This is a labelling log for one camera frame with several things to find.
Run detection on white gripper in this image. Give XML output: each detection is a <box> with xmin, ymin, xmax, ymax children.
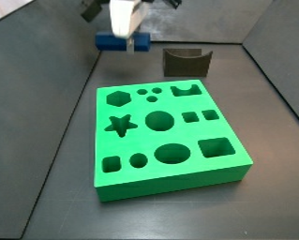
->
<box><xmin>109</xmin><ymin>0</ymin><xmax>150</xmax><ymax>53</ymax></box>

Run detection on blue hexagonal prism block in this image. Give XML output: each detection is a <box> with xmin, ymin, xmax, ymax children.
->
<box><xmin>95</xmin><ymin>32</ymin><xmax>150</xmax><ymax>52</ymax></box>

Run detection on green foam shape board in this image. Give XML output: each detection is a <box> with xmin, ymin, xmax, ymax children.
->
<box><xmin>93</xmin><ymin>80</ymin><xmax>252</xmax><ymax>202</ymax></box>

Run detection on black curved cradle stand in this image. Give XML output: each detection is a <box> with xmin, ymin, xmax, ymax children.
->
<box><xmin>163</xmin><ymin>48</ymin><xmax>212</xmax><ymax>77</ymax></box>

